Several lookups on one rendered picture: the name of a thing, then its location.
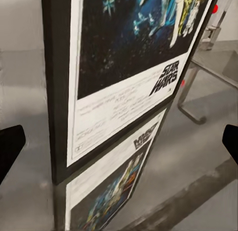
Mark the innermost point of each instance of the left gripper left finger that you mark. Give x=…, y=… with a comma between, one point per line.
x=12, y=141

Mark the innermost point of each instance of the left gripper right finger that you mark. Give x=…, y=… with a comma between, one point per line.
x=230, y=140

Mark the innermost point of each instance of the drop in sink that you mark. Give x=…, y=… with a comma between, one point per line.
x=221, y=63

